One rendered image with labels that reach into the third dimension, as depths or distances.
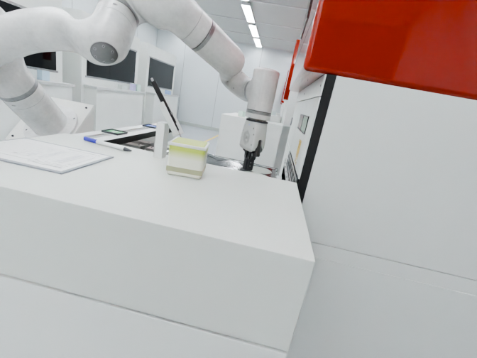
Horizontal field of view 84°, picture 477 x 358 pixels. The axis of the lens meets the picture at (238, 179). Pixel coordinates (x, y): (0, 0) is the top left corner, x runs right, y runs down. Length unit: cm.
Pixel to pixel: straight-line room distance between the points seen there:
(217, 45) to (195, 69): 846
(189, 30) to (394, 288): 82
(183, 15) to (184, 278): 57
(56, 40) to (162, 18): 28
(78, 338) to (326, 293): 58
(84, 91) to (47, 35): 458
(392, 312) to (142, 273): 68
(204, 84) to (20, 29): 832
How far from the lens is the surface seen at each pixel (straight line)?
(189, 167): 54
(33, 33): 89
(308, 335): 90
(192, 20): 74
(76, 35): 77
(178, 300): 41
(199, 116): 913
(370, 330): 91
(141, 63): 731
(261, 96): 87
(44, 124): 117
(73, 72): 546
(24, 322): 59
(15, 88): 108
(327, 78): 65
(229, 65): 79
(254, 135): 87
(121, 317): 47
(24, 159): 59
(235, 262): 35
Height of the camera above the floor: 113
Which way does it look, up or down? 16 degrees down
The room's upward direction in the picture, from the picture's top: 11 degrees clockwise
